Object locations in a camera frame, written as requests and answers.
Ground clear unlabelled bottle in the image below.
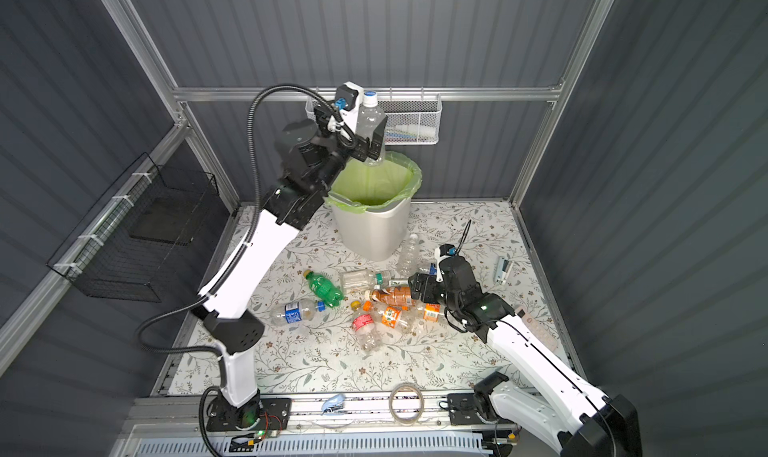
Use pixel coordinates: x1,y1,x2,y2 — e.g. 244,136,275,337
356,90,386,166

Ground clear bottle red label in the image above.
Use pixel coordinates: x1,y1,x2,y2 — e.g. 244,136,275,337
352,313,381,352

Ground green bottle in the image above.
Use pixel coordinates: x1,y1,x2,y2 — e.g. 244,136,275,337
304,270,344,308

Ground clear bottle blue label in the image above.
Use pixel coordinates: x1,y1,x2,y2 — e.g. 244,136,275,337
270,299,326,326

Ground orange label clear bottle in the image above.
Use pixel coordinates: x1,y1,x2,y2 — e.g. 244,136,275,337
362,301,419,335

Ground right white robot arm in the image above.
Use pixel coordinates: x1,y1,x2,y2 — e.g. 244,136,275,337
409,255,643,456

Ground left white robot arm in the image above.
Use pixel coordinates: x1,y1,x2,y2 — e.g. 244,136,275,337
196,118,387,408

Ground green bin liner bag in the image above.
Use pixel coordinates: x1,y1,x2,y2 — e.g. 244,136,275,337
325,152,423,214

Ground white plastic trash bin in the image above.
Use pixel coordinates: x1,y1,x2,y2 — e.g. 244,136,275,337
326,195,411,262

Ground grey stapler tool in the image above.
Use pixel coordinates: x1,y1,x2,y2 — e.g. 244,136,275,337
494,257,513,285

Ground upright clear bottle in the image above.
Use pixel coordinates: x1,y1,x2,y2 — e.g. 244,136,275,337
397,233,420,278

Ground clear square bottle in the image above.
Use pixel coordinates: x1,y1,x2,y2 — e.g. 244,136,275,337
340,269,389,295

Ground roll of clear tape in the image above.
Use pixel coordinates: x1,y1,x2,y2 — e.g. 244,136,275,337
387,382,426,426

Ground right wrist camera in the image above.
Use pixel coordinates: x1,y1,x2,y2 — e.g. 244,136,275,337
435,244,456,269

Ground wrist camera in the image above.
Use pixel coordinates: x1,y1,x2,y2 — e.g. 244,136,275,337
333,82,365,131
435,244,456,269

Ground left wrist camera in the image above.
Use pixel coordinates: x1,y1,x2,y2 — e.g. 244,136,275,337
333,82,365,131

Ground white wire mesh basket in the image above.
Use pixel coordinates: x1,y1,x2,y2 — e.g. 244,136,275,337
305,91,443,146

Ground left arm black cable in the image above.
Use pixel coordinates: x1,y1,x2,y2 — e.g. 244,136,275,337
136,84,337,362

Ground black wire wall basket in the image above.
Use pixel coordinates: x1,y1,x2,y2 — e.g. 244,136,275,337
47,161,220,303

